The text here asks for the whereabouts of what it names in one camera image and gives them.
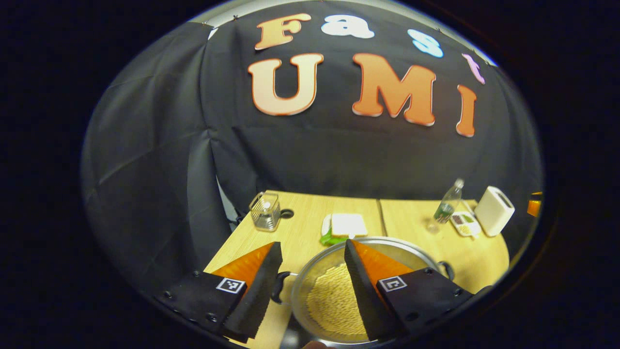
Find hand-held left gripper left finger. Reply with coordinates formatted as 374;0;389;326
155;240;284;343

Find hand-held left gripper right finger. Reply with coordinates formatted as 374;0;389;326
343;238;475;343

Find pile of soybeans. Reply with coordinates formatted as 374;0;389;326
306;262;370;336

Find steel pot with black handle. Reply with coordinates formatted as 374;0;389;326
270;236;456;348

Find white divided bean tray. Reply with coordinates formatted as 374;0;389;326
449;211;481;238

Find sandwich with lettuce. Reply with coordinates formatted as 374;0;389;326
320;213;369;246

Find clear glass container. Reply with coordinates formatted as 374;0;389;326
249;191;281;232

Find clear plastic water bottle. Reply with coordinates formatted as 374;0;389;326
433;178;465;224

